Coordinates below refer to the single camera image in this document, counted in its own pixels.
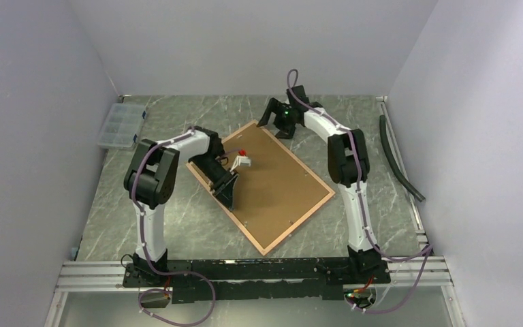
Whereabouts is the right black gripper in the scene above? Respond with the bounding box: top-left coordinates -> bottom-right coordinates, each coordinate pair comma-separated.
258,97 -> 298,139

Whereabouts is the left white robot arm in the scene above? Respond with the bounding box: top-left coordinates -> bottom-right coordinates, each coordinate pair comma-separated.
123,126 -> 238,286

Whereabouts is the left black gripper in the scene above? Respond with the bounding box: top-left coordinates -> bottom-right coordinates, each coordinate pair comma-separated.
190,153 -> 239,211

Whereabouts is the black rubber hose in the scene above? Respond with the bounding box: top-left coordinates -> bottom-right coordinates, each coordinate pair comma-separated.
379,114 -> 426,202

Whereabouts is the aluminium rail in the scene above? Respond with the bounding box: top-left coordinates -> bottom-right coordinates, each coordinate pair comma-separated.
55,256 -> 454,292

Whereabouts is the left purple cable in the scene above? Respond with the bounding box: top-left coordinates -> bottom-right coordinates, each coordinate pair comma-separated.
133,128 -> 217,327

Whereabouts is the purple cable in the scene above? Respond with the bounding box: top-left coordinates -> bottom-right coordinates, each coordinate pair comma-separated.
286,69 -> 433,315
133,128 -> 217,327

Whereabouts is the brown frame backing board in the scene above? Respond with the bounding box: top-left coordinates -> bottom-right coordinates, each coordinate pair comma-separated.
190,124 -> 332,251

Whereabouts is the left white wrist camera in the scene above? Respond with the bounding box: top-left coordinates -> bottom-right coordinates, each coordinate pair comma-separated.
229,149 -> 252,172

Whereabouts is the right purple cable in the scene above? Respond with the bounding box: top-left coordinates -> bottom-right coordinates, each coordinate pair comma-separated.
286,69 -> 433,315

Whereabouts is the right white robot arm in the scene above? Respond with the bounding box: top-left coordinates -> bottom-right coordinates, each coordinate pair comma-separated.
257,86 -> 383,283

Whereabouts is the wooden picture frame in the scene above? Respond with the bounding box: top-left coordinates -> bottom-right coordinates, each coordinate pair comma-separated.
185,119 -> 336,258

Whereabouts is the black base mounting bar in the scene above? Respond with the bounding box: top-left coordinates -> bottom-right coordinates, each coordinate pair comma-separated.
123,257 -> 391,304

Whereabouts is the clear plastic organizer box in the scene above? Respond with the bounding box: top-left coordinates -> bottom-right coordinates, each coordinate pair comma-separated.
97,103 -> 147,149

